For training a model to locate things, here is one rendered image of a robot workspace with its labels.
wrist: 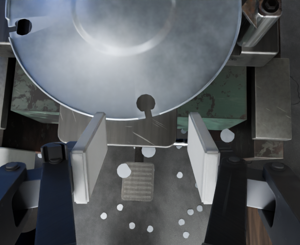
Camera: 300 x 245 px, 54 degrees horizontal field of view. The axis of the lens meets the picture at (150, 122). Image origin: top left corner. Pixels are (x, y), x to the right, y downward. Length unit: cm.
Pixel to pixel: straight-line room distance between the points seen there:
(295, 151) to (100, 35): 100
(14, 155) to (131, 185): 48
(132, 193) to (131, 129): 63
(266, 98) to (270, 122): 4
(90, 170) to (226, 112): 37
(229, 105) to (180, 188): 67
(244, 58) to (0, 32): 38
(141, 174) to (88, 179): 81
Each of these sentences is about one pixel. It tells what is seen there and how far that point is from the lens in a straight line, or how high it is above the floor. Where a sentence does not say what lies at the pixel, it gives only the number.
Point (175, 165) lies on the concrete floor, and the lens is 113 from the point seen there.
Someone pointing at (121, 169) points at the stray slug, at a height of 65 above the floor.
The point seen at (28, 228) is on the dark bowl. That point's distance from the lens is 123.
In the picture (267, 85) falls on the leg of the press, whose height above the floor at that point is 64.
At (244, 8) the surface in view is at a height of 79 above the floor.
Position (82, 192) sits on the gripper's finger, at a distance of 16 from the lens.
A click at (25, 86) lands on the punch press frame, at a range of 54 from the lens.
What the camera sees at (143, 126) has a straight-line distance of 35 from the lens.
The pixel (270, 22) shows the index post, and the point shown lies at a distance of 41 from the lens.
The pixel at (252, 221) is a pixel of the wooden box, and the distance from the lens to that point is 82.
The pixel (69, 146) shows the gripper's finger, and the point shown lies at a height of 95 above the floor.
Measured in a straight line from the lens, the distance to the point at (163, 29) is 37.
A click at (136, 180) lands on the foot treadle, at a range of 96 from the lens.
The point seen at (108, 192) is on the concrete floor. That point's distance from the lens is 114.
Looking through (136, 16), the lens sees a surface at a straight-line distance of 38.
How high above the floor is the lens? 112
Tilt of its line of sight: 81 degrees down
